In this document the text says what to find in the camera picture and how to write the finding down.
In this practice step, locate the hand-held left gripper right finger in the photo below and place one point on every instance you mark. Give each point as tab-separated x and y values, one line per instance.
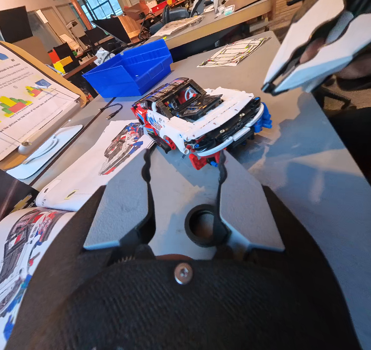
249	211

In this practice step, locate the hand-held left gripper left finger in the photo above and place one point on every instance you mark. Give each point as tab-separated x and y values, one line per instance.
121	211

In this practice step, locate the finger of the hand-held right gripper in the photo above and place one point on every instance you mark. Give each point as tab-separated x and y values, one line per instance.
339	54
301	28

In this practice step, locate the black toy tire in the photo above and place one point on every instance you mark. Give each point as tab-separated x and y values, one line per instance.
191	237

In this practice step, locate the toy brick race car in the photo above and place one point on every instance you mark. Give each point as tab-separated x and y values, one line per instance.
208	121

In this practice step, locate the grey desk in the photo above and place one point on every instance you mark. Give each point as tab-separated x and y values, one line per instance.
289	167

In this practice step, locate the person's right hand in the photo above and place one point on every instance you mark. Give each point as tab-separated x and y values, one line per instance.
359	66

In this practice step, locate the open instruction booklet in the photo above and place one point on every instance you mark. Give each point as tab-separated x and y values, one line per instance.
87	167

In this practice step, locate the sticker sheet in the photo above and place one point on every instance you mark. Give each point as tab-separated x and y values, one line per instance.
234	53

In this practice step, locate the small clear box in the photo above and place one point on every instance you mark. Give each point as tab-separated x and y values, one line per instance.
226	10

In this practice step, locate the background table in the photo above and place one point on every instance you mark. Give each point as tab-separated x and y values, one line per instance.
220	22

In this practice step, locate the person's legs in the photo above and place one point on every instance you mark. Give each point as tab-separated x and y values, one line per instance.
353	141

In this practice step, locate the white stand base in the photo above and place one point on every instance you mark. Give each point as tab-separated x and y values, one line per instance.
66	132

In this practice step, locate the white black device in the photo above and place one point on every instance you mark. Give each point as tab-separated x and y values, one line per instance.
200	2

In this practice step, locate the black toy car box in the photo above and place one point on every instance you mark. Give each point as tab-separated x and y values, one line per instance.
11	193

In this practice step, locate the paper sheets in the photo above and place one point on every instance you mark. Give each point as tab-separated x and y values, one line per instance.
179	25

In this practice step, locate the dark office chair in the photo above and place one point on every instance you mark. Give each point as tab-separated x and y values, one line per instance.
175	15

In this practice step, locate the blue plastic bin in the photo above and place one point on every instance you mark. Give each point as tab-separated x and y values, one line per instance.
124	77

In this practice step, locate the instruction sign board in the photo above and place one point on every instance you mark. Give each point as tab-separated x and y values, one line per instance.
34	95

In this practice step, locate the crumpled white paper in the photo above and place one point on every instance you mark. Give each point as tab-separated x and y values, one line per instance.
103	56

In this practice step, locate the stack of coloured bins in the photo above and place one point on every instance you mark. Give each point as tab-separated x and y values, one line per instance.
62	57

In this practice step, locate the black monitor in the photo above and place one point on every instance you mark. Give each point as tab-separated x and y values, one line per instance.
114	29

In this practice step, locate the small paned window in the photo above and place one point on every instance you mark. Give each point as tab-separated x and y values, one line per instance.
100	3

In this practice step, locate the black wall screen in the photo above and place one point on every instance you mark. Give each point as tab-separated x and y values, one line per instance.
16	24

